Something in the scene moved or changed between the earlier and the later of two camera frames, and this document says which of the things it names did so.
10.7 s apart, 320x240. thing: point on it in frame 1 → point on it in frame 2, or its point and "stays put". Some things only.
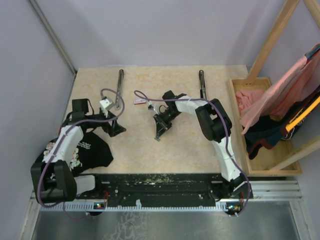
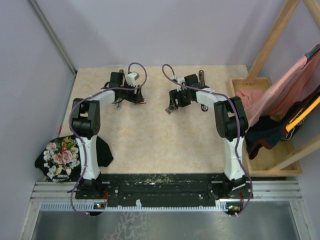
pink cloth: x=254 y=105 stays put
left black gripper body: x=106 y=126 → x=130 y=95
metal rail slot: x=203 y=90 stays put
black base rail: x=168 y=189 stays put
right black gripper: x=162 y=125 → x=174 y=95
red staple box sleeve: x=139 y=101 stays put
